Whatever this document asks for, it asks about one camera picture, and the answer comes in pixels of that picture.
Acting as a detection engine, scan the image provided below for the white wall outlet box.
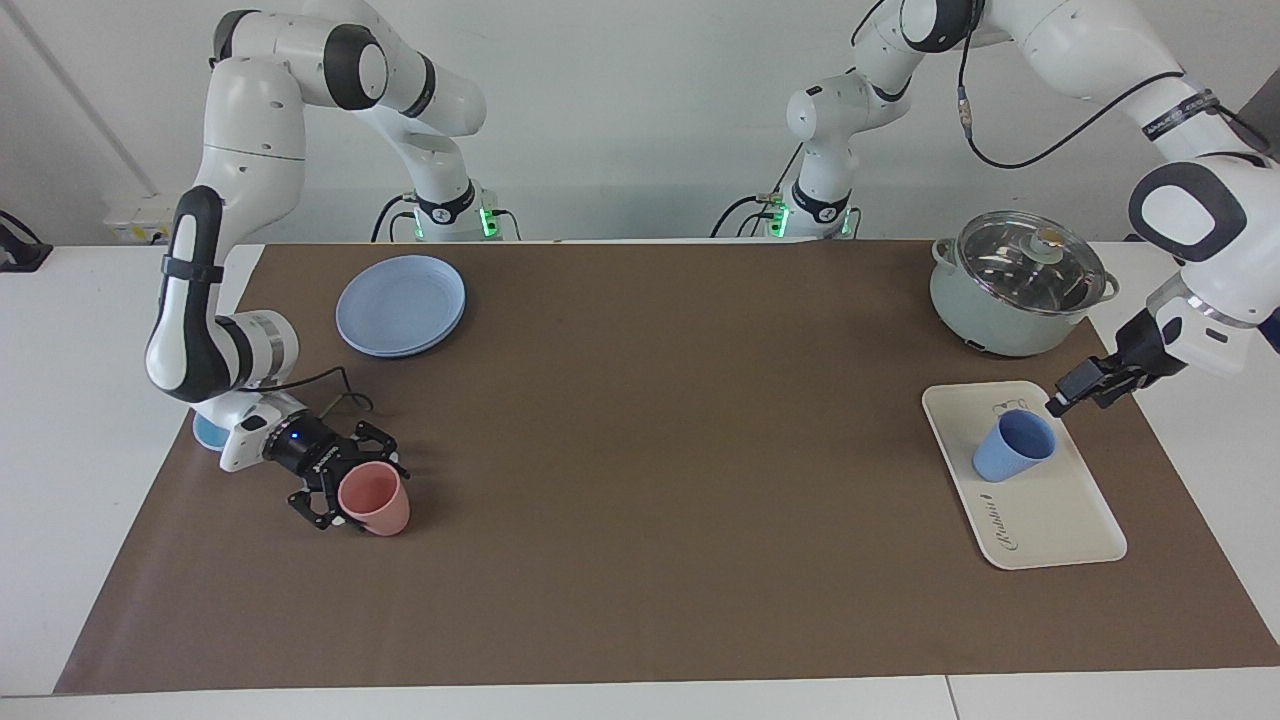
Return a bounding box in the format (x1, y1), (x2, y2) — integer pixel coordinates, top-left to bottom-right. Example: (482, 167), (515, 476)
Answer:
(104, 195), (181, 243)

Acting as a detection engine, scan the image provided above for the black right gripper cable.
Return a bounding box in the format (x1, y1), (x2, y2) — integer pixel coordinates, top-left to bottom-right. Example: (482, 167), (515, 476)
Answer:
(240, 366), (375, 416)

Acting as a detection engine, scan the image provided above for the blue plastic cup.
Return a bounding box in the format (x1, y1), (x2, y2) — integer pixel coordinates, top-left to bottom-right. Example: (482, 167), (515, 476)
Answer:
(972, 408), (1058, 484)

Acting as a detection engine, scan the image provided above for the glass pot lid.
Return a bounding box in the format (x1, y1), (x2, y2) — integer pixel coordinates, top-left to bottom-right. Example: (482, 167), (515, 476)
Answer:
(955, 210), (1109, 317)

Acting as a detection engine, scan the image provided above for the white wall conduit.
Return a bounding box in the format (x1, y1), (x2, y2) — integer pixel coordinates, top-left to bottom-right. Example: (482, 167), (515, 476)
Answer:
(0, 0), (161, 197)

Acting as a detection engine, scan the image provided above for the pale green cooking pot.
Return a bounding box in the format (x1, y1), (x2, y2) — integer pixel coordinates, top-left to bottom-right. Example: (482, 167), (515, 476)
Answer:
(929, 238), (1121, 359)

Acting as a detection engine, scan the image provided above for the black arm base cable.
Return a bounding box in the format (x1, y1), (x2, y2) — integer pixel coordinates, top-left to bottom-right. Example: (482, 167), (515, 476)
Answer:
(371, 193), (421, 243)
(710, 140), (806, 239)

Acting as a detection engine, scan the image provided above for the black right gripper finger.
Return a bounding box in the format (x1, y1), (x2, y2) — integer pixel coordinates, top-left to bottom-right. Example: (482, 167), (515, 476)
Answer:
(345, 420), (407, 472)
(287, 485), (360, 532)

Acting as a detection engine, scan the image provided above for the cream tray with rabbit print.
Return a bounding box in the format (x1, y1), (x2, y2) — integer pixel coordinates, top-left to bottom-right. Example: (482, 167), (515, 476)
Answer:
(921, 380), (1129, 571)

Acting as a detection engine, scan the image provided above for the brown table mat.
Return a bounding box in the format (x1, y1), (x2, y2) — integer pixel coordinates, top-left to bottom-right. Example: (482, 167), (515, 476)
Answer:
(55, 240), (1280, 695)

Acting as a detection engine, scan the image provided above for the black clamp at table edge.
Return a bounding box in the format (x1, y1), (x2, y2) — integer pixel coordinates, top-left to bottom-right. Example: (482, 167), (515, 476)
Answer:
(0, 210), (53, 273)

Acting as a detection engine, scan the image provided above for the black right arm base cable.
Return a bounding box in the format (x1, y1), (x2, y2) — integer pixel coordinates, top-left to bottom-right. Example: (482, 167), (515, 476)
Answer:
(371, 193), (421, 243)

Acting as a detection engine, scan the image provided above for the blue round plate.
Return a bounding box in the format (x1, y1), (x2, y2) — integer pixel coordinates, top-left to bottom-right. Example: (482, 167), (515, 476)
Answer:
(336, 255), (468, 359)

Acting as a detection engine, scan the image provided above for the black left arm base cable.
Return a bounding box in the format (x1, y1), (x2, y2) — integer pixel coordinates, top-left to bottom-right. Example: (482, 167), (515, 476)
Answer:
(710, 140), (806, 239)

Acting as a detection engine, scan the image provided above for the pink plastic cup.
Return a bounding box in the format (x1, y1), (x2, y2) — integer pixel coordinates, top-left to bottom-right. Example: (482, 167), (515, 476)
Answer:
(338, 461), (411, 537)

